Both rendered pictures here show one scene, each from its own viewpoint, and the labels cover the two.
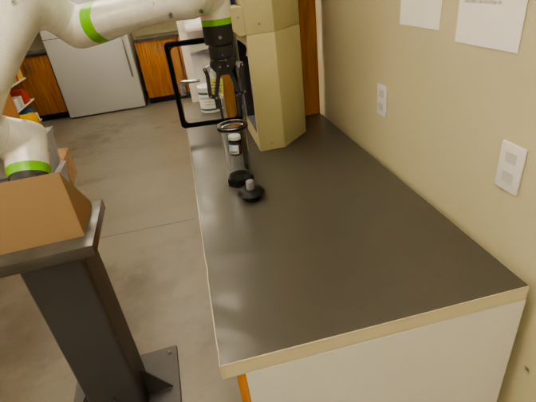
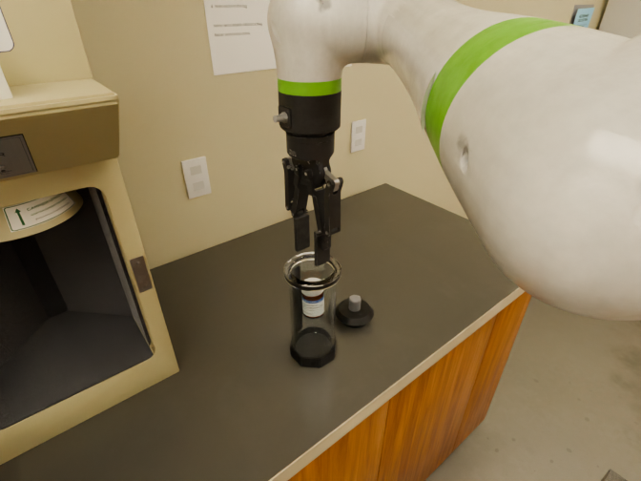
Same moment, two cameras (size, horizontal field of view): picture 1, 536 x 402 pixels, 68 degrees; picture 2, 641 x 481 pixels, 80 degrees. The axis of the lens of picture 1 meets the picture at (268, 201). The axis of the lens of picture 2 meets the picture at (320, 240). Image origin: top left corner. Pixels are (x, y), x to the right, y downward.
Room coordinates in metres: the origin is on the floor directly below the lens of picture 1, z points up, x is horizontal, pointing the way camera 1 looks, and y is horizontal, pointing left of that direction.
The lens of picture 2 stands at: (1.60, 0.61, 1.60)
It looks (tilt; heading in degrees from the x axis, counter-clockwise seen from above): 32 degrees down; 241
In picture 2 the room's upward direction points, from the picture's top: straight up
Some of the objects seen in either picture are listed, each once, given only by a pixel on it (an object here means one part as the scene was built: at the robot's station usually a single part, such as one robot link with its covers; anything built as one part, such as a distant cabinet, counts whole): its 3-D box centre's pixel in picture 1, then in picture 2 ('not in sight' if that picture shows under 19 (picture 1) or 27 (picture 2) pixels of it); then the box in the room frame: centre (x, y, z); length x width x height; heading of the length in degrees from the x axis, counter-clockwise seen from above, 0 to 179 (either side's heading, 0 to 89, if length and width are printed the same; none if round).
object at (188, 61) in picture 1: (205, 83); not in sight; (1.90, 0.22, 1.19); 0.30 x 0.01 x 0.40; 92
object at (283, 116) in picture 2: (218, 34); (307, 111); (1.33, 0.09, 1.45); 0.12 x 0.09 x 0.06; 9
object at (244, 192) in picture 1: (250, 189); (354, 308); (1.20, 0.05, 0.97); 0.09 x 0.09 x 0.07
